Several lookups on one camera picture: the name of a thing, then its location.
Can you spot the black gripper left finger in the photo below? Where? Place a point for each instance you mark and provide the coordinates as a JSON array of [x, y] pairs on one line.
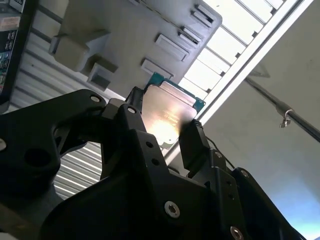
[[30, 135]]

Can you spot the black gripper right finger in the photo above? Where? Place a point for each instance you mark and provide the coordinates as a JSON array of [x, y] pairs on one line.
[[195, 150]]

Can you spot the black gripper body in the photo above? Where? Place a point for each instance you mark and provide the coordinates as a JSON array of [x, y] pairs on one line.
[[112, 220]]

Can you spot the silver CPU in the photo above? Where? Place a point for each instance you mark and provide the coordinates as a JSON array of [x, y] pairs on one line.
[[170, 110]]

